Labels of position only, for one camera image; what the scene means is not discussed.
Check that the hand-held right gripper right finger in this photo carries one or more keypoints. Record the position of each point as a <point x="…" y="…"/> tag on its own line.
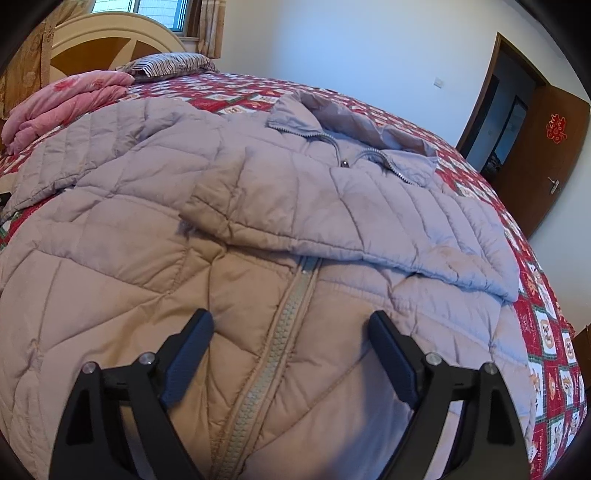
<point x="392" y="357"/>

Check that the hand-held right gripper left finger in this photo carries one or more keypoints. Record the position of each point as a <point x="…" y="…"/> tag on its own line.
<point x="187" y="355"/>

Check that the beige quilted puffer jacket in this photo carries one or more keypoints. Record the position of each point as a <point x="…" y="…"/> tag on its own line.
<point x="138" y="230"/>

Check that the red printed bed quilt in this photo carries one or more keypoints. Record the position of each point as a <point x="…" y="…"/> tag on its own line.
<point x="549" y="332"/>

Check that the brown wooden door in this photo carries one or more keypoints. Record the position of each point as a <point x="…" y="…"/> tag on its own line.
<point x="545" y="161"/>

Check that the red paper door decoration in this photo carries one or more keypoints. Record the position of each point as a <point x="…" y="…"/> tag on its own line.
<point x="556" y="129"/>

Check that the pink folded blanket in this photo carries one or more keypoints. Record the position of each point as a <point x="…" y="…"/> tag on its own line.
<point x="60" y="101"/>

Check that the striped pillow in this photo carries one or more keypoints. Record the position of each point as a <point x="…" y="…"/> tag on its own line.
<point x="171" y="63"/>

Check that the beige patterned curtain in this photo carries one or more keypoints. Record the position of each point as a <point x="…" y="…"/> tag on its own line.
<point x="27" y="64"/>
<point x="212" y="27"/>

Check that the cream wooden headboard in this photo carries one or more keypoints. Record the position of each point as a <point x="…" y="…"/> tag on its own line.
<point x="115" y="27"/>

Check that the window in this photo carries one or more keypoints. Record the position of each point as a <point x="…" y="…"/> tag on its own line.
<point x="157" y="9"/>

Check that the brown door frame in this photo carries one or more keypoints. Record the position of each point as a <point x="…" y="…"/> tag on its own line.
<point x="479" y="90"/>

